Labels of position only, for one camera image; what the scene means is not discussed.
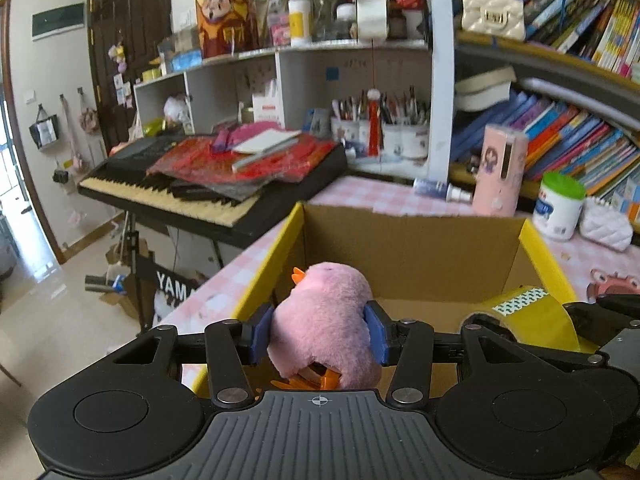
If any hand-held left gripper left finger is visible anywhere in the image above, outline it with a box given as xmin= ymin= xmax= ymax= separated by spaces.
xmin=114 ymin=302 xmax=276 ymax=409

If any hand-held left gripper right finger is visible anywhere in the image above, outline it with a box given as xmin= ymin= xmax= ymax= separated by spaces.
xmin=364 ymin=302 xmax=531 ymax=409

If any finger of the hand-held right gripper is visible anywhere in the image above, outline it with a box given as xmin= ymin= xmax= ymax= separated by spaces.
xmin=522 ymin=342 xmax=610 ymax=368
xmin=562 ymin=295 xmax=640 ymax=333

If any yellow tape roll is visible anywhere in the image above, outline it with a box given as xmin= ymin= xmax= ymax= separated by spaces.
xmin=460 ymin=285 xmax=583 ymax=353

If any pink plush toy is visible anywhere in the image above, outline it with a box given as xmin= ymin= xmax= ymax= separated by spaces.
xmin=266 ymin=261 xmax=383 ymax=392

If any cardboard box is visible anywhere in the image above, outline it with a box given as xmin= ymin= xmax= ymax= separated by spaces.
xmin=192 ymin=201 xmax=583 ymax=401

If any white quilted purse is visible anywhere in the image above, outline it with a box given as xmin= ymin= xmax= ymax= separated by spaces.
xmin=579 ymin=196 xmax=635 ymax=252

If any white jar green lid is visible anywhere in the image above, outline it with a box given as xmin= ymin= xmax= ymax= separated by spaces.
xmin=531 ymin=171 xmax=587 ymax=242

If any pink checkered tablecloth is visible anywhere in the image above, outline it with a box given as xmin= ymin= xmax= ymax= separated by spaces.
xmin=155 ymin=175 xmax=640 ymax=392

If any black keyboard stand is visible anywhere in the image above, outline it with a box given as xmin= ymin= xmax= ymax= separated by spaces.
xmin=85 ymin=210 xmax=226 ymax=336

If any blue spray bottle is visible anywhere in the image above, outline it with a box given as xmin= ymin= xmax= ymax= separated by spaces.
xmin=412 ymin=177 xmax=473 ymax=204

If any clutter on floor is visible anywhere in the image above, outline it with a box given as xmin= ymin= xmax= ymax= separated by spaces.
xmin=84 ymin=247 xmax=132 ymax=307

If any long row of colourful books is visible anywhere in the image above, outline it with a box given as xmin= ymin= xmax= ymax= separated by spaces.
xmin=450 ymin=89 xmax=640 ymax=221

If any pink humidifier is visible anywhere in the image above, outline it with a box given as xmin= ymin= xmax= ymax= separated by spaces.
xmin=472 ymin=124 xmax=530 ymax=217

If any thin grey book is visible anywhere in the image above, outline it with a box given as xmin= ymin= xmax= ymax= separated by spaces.
xmin=232 ymin=142 xmax=301 ymax=171

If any black electronic keyboard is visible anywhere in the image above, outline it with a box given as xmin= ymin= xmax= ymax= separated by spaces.
xmin=77 ymin=135 xmax=348 ymax=250

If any white notebook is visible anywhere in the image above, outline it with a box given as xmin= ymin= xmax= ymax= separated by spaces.
xmin=232 ymin=129 xmax=303 ymax=155

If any white pen holder cup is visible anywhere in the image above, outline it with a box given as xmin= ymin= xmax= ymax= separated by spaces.
xmin=331 ymin=116 xmax=373 ymax=150
xmin=382 ymin=122 xmax=430 ymax=160

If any magenta purple pouch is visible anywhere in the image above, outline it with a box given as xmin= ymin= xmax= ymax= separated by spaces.
xmin=211 ymin=122 xmax=281 ymax=154

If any red tassel ornament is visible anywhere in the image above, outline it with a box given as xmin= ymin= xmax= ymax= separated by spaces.
xmin=365 ymin=89 xmax=385 ymax=157

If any blue photo card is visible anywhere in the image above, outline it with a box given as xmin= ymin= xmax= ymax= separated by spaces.
xmin=305 ymin=109 xmax=329 ymax=135

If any white paper bag red label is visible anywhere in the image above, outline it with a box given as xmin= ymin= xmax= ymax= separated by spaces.
xmin=251 ymin=80 xmax=286 ymax=129

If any bunch of pens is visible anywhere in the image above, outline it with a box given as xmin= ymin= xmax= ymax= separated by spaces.
xmin=332 ymin=85 xmax=431 ymax=126

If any white plastic bag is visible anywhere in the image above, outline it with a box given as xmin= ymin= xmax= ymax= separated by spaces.
xmin=164 ymin=95 xmax=194 ymax=134

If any wooden bookshelf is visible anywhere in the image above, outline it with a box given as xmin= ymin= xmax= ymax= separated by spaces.
xmin=447 ymin=0 xmax=640 ymax=233

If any white shelf unit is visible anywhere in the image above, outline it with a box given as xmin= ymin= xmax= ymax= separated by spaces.
xmin=132 ymin=0 xmax=457 ymax=182

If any pink hanging bag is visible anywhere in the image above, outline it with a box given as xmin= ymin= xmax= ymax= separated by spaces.
xmin=77 ymin=89 xmax=102 ymax=135

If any blue tissue pack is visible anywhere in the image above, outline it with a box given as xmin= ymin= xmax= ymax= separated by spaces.
xmin=167 ymin=50 xmax=204 ymax=72

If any grey hanging tote bag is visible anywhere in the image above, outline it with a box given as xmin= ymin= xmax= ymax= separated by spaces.
xmin=29 ymin=105 xmax=61 ymax=151

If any slanted row of books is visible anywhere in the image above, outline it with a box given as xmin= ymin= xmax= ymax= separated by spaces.
xmin=515 ymin=0 xmax=640 ymax=79

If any pink container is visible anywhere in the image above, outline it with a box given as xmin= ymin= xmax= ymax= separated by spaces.
xmin=267 ymin=12 xmax=291 ymax=47

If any white bottle yellow label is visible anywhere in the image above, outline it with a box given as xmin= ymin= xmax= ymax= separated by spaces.
xmin=287 ymin=0 xmax=314 ymax=47

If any cartoon figure gift box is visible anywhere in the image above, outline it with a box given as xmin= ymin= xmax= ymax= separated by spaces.
xmin=194 ymin=0 xmax=261 ymax=59

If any dark wooden door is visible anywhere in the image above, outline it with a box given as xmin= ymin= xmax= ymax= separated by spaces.
xmin=87 ymin=0 xmax=174 ymax=152

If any pink strap bag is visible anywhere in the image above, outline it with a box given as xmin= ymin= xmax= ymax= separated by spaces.
xmin=59 ymin=94 xmax=87 ymax=172

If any cream handbag pearl handle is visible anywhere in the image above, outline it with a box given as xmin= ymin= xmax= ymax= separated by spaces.
xmin=460 ymin=0 xmax=527 ymax=42

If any green wall board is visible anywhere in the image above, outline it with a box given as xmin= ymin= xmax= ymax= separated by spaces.
xmin=31 ymin=2 xmax=86 ymax=42

